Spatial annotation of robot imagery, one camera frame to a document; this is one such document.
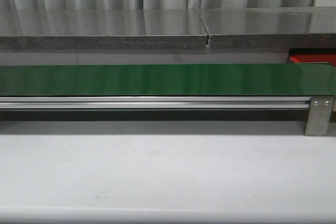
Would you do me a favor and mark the aluminium conveyor frame rail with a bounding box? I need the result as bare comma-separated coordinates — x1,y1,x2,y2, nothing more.
1,96,311,109

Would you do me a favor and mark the steel conveyor support bracket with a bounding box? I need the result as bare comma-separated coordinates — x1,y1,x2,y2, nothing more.
304,97,335,136

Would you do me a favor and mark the red plastic tray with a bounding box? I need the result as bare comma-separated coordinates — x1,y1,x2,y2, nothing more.
288,54,336,67

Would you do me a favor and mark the green conveyor belt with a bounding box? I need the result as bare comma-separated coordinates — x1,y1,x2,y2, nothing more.
1,63,335,97

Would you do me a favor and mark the right grey stone slab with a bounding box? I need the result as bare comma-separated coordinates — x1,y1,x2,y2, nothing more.
200,6,335,49

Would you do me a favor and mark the grey stone counter slab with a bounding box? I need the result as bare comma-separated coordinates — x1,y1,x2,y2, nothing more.
1,9,208,50

